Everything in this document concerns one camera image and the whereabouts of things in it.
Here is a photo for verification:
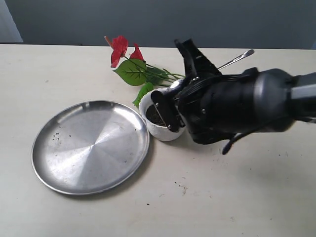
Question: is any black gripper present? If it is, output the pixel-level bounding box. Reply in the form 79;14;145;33
151;39;294;145

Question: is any artificial red flower plant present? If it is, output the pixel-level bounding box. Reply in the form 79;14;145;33
104;36;185;107

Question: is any metal spoon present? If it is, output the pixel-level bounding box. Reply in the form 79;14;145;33
168;49;255;91

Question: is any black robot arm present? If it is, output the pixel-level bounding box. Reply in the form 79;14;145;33
151;39;316;146

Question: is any white scalloped flower pot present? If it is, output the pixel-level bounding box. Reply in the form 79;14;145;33
138;88;185;142

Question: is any round steel plate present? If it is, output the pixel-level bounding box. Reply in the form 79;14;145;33
32;101;150;196

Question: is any black cable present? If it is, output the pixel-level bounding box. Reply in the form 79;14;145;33
221;132;247;156

